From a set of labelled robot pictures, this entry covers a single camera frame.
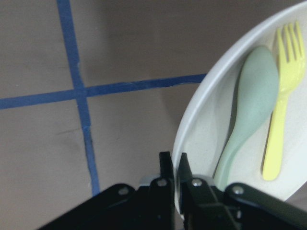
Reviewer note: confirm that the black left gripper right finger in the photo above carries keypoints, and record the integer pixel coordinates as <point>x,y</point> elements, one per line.
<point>238,207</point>

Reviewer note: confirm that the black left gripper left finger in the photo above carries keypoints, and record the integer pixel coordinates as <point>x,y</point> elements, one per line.
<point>121,207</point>

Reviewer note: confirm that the white round plate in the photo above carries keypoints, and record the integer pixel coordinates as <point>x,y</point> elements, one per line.
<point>225,129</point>

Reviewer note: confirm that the yellow plastic fork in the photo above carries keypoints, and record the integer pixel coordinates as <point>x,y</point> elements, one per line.
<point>291,66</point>

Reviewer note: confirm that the green plastic spoon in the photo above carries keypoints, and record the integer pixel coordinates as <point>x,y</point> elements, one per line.
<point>256,98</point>

